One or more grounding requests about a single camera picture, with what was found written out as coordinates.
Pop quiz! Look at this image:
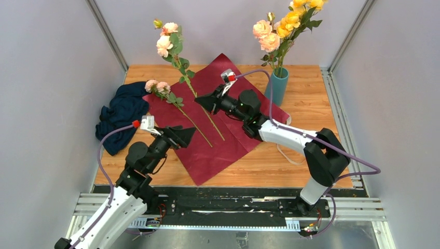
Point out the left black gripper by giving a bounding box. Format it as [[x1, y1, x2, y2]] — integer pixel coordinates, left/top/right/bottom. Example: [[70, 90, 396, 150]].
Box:
[[147, 125, 196, 173]]

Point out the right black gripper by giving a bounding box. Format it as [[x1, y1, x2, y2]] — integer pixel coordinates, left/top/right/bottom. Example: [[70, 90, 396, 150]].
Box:
[[195, 84, 249, 123]]

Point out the maroon wrapping paper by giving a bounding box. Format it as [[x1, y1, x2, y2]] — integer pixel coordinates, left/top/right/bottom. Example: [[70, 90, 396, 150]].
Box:
[[143, 53, 290, 186]]

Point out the pink yellow flower bunch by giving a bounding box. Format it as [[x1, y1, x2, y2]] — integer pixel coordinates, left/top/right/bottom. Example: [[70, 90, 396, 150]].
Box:
[[145, 79, 213, 148]]

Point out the teal conical vase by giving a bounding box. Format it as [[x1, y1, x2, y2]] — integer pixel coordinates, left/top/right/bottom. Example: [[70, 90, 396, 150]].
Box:
[[264, 67, 289, 107]]

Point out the peach flower stem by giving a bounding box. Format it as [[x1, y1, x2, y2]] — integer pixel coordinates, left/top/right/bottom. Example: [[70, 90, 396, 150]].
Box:
[[153, 19, 226, 142], [252, 18, 281, 70]]

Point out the cream ribbon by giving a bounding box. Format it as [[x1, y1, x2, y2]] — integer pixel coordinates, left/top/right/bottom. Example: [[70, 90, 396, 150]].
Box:
[[276, 115, 307, 167]]

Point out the yellow flower stem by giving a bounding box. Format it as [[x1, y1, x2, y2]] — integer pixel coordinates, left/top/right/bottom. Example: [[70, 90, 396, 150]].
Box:
[[273, 0, 328, 78]]

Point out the pink flower stem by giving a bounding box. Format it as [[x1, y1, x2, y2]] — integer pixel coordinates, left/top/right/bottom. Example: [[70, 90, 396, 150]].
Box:
[[266, 12, 290, 38]]

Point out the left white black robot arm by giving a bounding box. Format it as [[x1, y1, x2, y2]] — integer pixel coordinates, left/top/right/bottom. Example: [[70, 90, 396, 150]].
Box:
[[54, 126, 196, 248]]

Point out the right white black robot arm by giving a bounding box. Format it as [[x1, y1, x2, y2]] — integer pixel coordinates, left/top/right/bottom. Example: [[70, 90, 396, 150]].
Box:
[[195, 86, 351, 217]]

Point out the dark blue crumpled cloth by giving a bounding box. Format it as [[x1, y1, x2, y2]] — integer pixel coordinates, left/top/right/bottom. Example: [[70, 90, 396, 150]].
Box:
[[95, 81, 149, 156]]

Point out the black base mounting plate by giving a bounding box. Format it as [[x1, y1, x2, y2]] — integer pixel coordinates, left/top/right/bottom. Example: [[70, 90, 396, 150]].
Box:
[[145, 187, 335, 228]]

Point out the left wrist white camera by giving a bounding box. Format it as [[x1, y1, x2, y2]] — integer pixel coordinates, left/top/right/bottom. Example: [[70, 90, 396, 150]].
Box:
[[132, 115, 162, 135]]

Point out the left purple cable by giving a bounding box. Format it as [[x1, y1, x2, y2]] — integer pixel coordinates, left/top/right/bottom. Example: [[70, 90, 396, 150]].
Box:
[[67, 124, 138, 249]]

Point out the right aluminium corner post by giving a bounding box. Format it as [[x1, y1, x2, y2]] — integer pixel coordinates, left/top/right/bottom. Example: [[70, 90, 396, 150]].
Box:
[[327, 0, 376, 74]]

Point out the aluminium corner post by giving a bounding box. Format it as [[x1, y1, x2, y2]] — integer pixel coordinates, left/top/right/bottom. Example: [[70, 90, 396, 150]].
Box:
[[327, 0, 376, 74], [86, 0, 129, 73]]

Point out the left aluminium corner post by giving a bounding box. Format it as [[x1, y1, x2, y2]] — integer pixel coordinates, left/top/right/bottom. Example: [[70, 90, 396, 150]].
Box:
[[86, 0, 129, 73]]

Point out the aluminium front rail frame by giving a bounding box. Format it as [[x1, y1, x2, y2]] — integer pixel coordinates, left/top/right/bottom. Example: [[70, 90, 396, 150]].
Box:
[[66, 193, 395, 248]]

